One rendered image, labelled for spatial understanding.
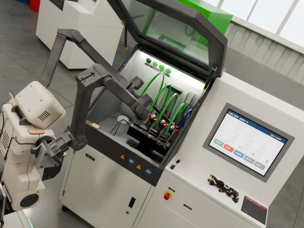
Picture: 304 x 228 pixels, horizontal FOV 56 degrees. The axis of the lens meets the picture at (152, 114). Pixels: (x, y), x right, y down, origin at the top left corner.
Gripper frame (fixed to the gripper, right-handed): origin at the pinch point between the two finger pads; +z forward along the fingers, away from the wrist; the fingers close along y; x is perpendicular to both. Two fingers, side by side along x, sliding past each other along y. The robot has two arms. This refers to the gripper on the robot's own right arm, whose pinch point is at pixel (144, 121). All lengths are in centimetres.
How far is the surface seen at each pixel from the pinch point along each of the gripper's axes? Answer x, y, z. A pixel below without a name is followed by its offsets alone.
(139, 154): -1.9, -16.7, 23.0
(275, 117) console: -56, 56, 21
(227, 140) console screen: -39, 29, 31
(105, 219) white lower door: 4, -70, 71
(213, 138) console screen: -31, 25, 31
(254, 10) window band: 118, 322, 257
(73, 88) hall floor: 215, 2, 175
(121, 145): 11.6, -19.9, 20.1
